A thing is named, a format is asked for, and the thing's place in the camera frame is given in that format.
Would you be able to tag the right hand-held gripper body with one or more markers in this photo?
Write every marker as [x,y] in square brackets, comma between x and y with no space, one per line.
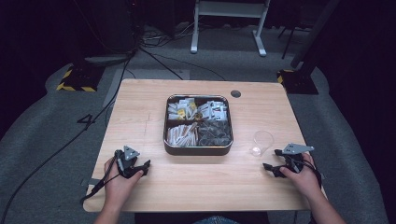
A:
[295,148]

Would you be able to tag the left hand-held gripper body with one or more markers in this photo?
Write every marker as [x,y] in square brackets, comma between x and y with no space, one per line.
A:
[127,165]

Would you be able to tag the clear glass cup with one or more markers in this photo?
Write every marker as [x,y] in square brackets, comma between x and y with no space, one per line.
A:
[263,140]

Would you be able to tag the dark brown square compartment box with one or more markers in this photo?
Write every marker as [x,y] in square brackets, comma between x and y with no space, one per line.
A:
[197,151]

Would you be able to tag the pile of dark packets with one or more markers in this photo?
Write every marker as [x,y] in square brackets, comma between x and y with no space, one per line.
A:
[214,133]

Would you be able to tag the clear plastic box lid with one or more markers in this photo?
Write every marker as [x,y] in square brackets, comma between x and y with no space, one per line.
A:
[199,119]

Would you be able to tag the person's left hand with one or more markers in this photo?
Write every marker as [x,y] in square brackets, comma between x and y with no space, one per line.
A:
[118,188]

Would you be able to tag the person's right hand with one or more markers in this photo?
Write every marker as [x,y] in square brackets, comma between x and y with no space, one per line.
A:
[303,182]

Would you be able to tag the grey tape piece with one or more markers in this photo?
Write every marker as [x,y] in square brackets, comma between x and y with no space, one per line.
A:
[90,182]

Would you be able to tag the pile of white stick packets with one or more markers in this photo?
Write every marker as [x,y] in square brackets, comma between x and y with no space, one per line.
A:
[182,135]

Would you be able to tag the pile of white yellow packets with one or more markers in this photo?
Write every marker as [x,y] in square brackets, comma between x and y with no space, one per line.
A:
[182,109]

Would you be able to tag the black hazard-striped stand base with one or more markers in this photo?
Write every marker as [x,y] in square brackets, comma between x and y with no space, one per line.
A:
[297,82]
[81,77]

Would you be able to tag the dark round table grommet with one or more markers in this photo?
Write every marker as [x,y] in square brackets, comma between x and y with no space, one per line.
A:
[235,93]

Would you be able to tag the person's blue jeans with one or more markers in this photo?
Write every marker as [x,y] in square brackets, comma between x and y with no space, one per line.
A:
[216,220]

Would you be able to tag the pile of white red-print packets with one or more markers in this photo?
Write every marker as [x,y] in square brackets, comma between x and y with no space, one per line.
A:
[213,110]

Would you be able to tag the dark slanted stand pole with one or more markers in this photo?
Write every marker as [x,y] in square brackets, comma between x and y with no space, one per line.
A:
[314,31]

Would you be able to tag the white metal desk frame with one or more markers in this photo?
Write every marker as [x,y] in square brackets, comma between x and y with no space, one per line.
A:
[229,9]

